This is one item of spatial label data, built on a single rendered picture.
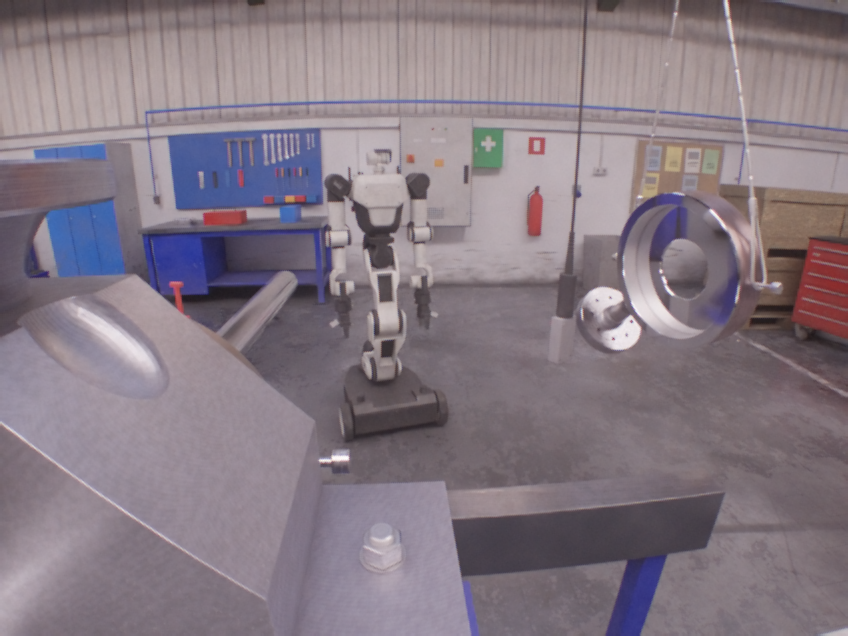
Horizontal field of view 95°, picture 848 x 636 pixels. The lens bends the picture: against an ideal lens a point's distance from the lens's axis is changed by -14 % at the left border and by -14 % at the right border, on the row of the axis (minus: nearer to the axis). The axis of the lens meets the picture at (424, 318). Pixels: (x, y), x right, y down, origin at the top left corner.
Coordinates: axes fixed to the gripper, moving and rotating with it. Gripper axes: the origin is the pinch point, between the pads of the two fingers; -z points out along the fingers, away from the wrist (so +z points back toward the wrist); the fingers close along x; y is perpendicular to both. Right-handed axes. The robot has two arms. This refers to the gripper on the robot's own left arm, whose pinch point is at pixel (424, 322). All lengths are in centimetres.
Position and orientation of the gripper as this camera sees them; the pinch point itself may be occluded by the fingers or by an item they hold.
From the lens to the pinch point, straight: 252.0
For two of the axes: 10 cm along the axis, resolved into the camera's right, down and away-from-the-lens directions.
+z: -0.6, -9.9, -1.4
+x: 3.0, 1.1, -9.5
